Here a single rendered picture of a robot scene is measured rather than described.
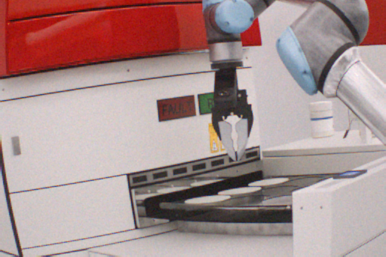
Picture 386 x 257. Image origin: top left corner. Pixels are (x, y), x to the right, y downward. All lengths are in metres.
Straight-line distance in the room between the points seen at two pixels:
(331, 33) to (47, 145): 0.67
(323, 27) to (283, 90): 3.28
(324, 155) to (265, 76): 2.53
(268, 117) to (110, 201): 2.79
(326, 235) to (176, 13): 0.76
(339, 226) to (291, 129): 3.32
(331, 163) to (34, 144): 0.76
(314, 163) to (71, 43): 0.72
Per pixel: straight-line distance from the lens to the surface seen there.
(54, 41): 1.79
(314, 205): 1.51
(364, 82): 1.47
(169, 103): 2.06
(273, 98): 4.71
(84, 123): 1.90
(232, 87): 1.92
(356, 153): 2.10
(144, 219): 1.99
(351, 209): 1.55
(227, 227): 1.94
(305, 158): 2.20
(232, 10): 1.85
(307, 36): 1.50
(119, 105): 1.96
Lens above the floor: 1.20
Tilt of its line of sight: 3 degrees down
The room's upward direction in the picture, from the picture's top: 6 degrees counter-clockwise
